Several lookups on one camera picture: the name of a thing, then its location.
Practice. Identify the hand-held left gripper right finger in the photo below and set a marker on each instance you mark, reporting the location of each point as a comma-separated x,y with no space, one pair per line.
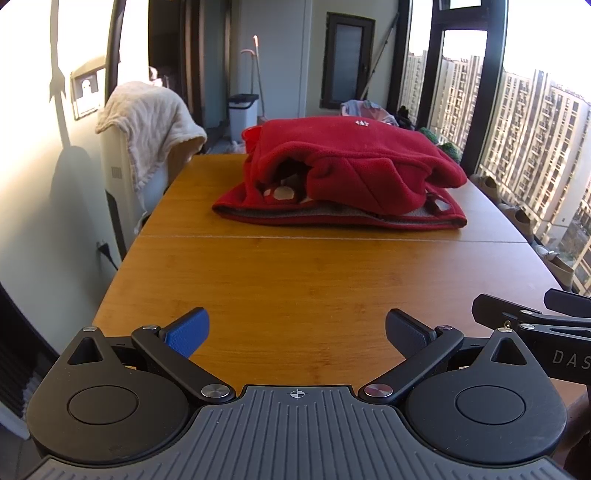
406,333

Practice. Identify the white trash bin black lid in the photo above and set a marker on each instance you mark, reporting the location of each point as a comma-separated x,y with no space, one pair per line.
242,120

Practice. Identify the red bucket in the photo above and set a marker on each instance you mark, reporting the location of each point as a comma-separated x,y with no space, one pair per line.
249,136

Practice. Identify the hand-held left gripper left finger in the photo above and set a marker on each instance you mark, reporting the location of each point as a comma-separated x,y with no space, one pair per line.
187,332

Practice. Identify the beige towel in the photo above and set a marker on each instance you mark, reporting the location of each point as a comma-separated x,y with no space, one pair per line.
147,115

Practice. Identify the green slipper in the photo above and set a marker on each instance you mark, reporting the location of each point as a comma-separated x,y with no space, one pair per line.
428,134
450,151

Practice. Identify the mop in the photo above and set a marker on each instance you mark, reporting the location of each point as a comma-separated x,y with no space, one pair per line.
256,69

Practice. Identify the red fleece hoodie jacket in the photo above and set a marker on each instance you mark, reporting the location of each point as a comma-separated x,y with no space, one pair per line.
351,161

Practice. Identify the beige shoe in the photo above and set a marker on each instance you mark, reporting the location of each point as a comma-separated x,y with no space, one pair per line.
518,222
485,188

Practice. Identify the black shoes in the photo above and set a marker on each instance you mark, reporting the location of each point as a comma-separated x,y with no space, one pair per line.
407,117

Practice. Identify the dark framed door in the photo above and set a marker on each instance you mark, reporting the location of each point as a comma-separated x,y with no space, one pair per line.
348,60

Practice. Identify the beige boot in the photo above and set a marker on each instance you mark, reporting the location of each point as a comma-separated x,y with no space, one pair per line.
558,270

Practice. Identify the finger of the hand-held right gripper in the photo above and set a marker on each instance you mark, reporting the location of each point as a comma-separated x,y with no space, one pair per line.
570,302
498,310

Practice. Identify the sliding glass door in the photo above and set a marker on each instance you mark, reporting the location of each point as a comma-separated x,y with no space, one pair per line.
184,55

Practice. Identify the black power plug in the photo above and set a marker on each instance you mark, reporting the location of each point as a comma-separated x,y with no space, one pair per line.
104,250

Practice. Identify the black window frame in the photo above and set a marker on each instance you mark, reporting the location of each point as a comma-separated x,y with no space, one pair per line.
489,92

